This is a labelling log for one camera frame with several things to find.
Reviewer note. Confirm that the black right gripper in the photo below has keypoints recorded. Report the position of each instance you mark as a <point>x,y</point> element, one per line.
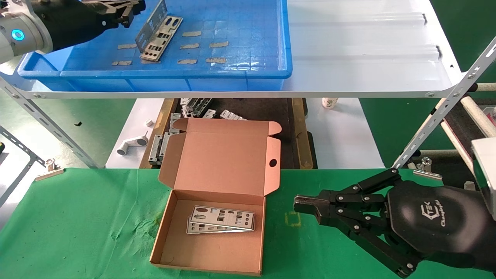
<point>434,221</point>

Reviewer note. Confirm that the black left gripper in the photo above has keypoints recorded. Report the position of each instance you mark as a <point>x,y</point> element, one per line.
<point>69,19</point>

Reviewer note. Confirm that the silver metal shield plate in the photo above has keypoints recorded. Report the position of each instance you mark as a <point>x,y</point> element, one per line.
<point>223,217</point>
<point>149,27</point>
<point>193,228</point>
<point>161,40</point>

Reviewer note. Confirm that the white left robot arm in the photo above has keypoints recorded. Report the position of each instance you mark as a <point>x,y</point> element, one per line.
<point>23,38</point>

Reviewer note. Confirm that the blue plastic tray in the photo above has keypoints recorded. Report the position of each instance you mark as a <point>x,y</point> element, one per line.
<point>232,23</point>

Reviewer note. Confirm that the black wood-framed tray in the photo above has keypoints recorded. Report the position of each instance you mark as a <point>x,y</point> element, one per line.
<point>263,110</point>

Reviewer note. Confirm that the brown cardboard box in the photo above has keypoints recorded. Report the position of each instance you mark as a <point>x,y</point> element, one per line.
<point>228,155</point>

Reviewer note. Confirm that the silver binder clip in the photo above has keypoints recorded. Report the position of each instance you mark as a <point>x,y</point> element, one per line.
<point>49,174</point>
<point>426,169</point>

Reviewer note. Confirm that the grey metal tube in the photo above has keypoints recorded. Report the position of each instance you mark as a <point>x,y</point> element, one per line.
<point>445,154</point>

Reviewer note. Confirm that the white paper cup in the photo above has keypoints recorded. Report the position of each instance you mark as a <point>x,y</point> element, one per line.
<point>329,102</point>

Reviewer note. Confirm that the small white cap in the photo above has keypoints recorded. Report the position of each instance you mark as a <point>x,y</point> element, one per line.
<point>149,123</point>

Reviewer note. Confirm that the white roller tube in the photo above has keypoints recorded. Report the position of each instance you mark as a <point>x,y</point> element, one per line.
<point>486,87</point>
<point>478,114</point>
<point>455,145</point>

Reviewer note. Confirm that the white perforated shelf upright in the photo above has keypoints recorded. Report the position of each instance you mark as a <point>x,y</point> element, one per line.
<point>436,116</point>
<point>42,116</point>

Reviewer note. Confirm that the white pipe fitting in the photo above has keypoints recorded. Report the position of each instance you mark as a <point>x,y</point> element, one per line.
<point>130,145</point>

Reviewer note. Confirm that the black rubber mat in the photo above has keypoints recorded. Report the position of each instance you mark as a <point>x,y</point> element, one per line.
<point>465,128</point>

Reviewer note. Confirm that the white shelf board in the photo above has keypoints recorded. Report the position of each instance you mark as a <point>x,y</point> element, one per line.
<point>368,58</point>

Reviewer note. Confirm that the grey perforated steel brace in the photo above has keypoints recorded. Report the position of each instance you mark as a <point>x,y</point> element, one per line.
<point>23,149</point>

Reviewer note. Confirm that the green table cloth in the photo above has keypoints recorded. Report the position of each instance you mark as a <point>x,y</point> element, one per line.
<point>97,217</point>

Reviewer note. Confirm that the grey metal bracket part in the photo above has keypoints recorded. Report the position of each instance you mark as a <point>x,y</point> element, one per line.
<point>174,122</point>
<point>186,107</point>
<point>209,113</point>
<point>202,105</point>
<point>232,115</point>
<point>159,149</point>

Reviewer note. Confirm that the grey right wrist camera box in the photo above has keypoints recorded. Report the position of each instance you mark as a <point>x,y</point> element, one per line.
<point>486,174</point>

